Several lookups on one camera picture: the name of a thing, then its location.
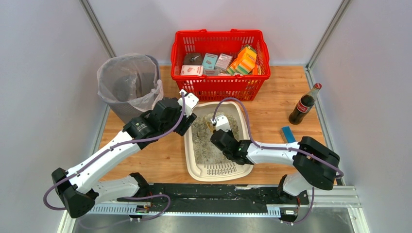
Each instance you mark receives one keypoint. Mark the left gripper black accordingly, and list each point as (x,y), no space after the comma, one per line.
(185,123)

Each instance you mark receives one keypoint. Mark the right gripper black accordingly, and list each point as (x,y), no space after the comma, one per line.
(217,138)

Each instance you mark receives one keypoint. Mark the beige litter box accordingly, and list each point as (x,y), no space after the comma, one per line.
(210,173)

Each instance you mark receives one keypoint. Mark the grey mesh trash bin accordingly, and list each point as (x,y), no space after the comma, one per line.
(132,93)

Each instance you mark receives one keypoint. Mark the translucent plastic bin liner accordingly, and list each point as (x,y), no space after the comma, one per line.
(128,80)

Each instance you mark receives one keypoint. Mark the yellow litter scoop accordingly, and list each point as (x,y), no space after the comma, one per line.
(211,125)

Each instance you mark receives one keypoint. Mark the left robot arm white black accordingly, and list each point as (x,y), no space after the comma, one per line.
(80,188)

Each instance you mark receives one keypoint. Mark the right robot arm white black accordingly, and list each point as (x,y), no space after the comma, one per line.
(316,164)

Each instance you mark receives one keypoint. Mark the cat litter granules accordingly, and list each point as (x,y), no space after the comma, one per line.
(204,151)

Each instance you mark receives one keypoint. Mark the white pink sponge box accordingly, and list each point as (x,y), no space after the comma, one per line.
(188,70)

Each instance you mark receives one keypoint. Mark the blue and tan box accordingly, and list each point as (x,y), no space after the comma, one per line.
(287,134)

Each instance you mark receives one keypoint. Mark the grey sponge label box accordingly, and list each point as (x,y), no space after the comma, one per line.
(211,72)

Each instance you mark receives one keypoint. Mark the teal small box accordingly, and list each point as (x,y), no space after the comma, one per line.
(209,61)

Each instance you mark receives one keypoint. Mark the grey small box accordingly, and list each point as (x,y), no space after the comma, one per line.
(223,62)

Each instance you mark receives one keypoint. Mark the brown round item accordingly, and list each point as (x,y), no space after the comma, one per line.
(193,59)

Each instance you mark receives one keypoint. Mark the red shopping basket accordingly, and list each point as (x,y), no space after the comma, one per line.
(213,88)

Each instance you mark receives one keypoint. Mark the orange green sponge pack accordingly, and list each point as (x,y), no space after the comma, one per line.
(245,61)

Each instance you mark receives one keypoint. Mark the cola glass bottle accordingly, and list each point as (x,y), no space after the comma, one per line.
(304,105)

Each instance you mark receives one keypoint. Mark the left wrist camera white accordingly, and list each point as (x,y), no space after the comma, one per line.
(188,101)

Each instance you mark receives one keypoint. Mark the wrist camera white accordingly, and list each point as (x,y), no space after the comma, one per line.
(188,101)
(221,122)

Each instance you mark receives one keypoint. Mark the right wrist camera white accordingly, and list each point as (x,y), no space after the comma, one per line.
(221,122)

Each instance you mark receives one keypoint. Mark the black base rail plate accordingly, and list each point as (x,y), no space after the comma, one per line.
(221,198)

